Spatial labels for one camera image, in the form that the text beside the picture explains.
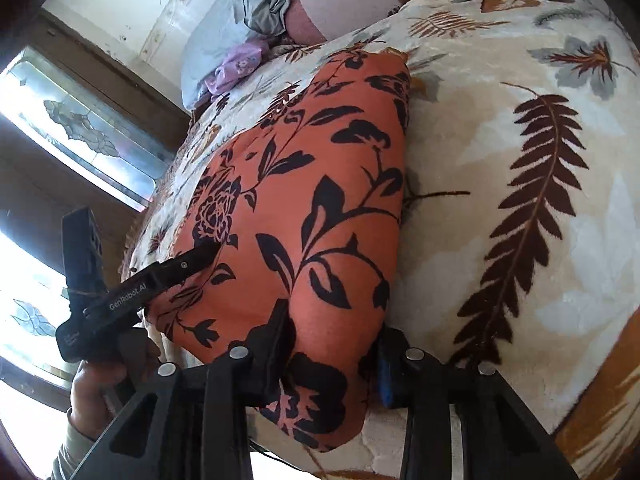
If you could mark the stained glass window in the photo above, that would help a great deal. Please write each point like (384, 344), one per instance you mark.
(80, 130)

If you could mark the cream leaf-print fleece blanket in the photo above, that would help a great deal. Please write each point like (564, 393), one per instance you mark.
(519, 225)

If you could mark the lilac floral cloth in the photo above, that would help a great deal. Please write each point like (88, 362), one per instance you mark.
(239, 63)

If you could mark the orange black floral blouse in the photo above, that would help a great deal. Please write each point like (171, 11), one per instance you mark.
(305, 207)

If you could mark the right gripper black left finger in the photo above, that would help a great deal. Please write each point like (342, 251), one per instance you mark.
(191, 424)

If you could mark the grey-blue pillow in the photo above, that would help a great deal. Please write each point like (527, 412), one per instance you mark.
(226, 25)

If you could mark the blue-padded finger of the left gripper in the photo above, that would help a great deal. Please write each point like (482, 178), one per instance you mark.
(177, 270)

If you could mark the person's left hand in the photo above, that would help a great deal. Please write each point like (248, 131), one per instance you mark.
(90, 413)

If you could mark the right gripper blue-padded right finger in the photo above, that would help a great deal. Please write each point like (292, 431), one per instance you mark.
(463, 422)

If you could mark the person's left forearm sleeve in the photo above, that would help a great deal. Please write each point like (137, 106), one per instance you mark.
(71, 453)

